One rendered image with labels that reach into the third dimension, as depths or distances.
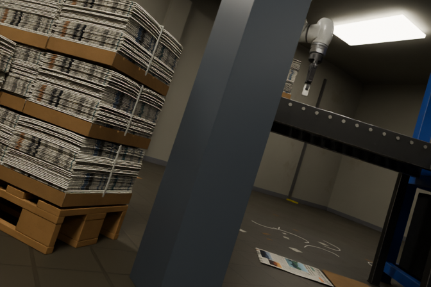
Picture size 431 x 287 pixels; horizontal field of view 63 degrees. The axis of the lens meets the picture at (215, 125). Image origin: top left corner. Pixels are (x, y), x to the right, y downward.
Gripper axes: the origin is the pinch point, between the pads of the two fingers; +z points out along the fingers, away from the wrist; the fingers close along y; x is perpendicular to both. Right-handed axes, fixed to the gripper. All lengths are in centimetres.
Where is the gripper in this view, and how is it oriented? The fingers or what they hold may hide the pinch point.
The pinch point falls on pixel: (306, 90)
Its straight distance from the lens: 201.7
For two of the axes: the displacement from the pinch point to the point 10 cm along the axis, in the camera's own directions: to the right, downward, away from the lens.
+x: 9.5, 3.0, -0.6
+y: -0.3, -0.9, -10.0
